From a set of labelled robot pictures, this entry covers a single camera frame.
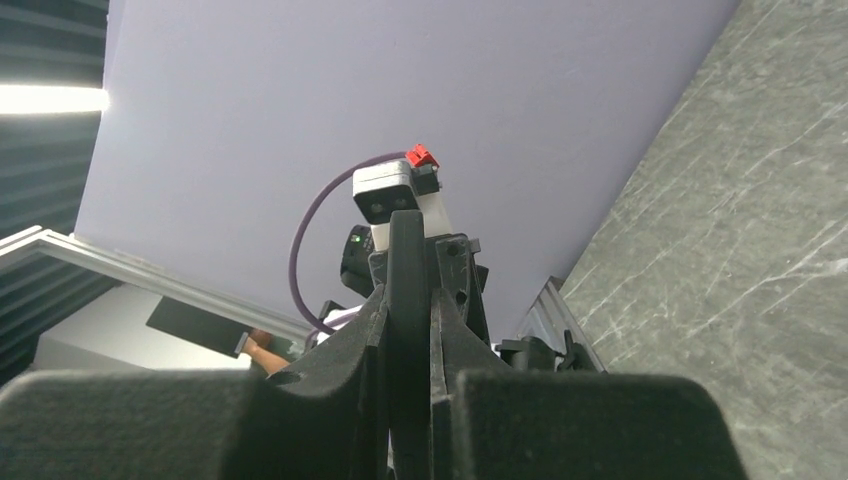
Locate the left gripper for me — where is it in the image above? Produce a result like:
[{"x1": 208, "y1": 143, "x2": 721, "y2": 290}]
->
[{"x1": 367, "y1": 233, "x2": 490, "y2": 345}]

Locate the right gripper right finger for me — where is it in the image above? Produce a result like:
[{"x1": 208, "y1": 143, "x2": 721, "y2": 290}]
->
[{"x1": 430, "y1": 289, "x2": 747, "y2": 479}]

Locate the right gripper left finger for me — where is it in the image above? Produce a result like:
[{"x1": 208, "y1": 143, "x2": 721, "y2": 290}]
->
[{"x1": 1, "y1": 290, "x2": 388, "y2": 479}]

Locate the black phone case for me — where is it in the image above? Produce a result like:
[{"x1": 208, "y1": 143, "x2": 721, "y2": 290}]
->
[{"x1": 385, "y1": 210, "x2": 430, "y2": 479}]

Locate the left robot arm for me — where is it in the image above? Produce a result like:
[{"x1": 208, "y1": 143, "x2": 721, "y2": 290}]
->
[{"x1": 340, "y1": 225, "x2": 491, "y2": 349}]

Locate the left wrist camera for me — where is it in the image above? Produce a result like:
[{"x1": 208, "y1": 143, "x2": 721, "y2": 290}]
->
[{"x1": 352, "y1": 144, "x2": 454, "y2": 251}]

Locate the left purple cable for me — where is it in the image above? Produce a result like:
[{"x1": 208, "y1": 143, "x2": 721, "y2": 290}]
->
[{"x1": 290, "y1": 151, "x2": 409, "y2": 336}]

